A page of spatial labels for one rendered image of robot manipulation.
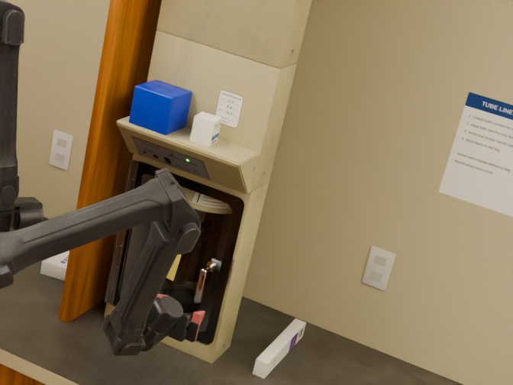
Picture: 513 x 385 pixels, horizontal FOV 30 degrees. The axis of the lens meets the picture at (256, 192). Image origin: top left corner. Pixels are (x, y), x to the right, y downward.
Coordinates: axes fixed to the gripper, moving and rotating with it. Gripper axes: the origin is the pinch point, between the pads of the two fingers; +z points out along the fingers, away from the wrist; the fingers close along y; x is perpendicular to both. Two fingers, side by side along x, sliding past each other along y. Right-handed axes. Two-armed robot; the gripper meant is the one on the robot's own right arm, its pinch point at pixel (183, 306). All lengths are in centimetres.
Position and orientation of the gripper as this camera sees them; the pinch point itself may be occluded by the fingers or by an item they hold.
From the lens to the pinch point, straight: 222.5
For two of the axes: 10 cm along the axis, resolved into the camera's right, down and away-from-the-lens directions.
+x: -2.3, 9.1, 3.5
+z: 3.9, -2.4, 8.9
